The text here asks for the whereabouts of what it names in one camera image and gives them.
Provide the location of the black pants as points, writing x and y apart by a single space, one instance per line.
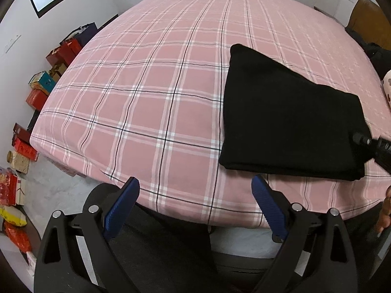
290 113

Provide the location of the heart print rolled quilt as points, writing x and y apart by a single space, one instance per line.
388 88

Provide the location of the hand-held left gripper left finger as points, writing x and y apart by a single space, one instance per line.
120 210

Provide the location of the person's right hand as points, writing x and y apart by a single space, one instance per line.
385 210

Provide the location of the person's dark clothed legs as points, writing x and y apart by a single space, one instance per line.
171 250

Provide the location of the row of gift boxes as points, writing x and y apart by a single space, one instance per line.
36 99

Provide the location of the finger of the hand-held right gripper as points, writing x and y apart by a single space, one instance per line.
362 139

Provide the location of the navy paper bag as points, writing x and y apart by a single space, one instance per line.
85 35

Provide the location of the black jacket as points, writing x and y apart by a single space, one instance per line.
375 55

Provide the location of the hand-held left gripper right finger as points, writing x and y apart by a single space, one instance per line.
268 207

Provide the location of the bed with pink plaid sheet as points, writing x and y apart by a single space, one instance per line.
152 97

